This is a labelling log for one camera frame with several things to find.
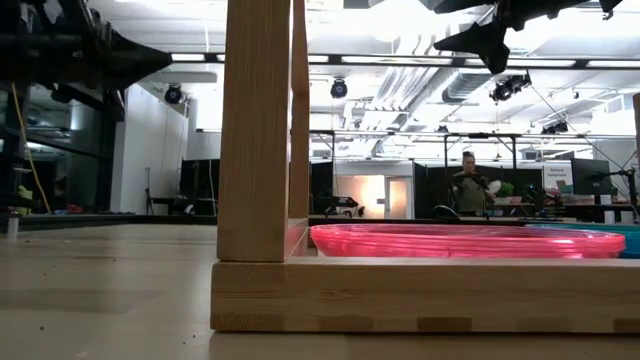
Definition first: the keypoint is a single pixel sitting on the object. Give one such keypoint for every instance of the yellow-green chair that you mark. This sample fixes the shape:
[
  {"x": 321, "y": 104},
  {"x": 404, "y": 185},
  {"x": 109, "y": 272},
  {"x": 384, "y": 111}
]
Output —
[{"x": 25, "y": 200}]

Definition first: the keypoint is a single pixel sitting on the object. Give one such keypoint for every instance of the black computer monitor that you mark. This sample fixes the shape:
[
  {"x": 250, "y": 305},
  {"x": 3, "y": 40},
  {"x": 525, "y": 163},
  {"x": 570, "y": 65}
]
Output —
[{"x": 590, "y": 177}]

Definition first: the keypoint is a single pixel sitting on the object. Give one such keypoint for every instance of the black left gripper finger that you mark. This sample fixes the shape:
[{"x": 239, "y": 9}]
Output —
[{"x": 135, "y": 61}]

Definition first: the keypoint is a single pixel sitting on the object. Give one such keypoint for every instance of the black hanging ceiling camera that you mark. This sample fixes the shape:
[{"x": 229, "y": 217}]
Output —
[
  {"x": 338, "y": 89},
  {"x": 173, "y": 94}
]

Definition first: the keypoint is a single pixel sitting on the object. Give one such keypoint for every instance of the black partition panels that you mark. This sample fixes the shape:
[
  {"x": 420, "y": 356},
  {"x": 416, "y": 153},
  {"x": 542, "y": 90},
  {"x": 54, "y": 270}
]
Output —
[{"x": 200, "y": 182}]

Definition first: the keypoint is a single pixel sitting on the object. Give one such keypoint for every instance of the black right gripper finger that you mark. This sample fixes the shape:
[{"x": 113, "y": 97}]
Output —
[
  {"x": 470, "y": 40},
  {"x": 499, "y": 50}
]

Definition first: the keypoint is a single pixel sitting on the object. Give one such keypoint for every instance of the wooden slatted shelf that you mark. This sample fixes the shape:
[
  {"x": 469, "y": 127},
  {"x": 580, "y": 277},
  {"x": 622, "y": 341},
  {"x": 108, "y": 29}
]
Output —
[{"x": 255, "y": 150}]

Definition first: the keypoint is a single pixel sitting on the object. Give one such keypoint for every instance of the white wheeled robot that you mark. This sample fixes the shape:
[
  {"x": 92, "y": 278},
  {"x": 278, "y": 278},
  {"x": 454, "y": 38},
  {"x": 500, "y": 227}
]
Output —
[{"x": 345, "y": 207}]

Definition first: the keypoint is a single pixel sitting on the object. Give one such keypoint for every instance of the green potted plant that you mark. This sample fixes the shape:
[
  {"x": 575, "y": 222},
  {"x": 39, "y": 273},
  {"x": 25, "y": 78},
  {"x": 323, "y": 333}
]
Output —
[{"x": 506, "y": 190}]

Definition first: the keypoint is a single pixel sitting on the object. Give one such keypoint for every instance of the person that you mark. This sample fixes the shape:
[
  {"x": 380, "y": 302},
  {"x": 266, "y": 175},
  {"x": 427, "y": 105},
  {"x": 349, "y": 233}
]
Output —
[{"x": 470, "y": 195}]

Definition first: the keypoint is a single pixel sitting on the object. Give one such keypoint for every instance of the black ceiling spotlight cluster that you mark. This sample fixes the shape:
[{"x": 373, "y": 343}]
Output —
[{"x": 510, "y": 88}]

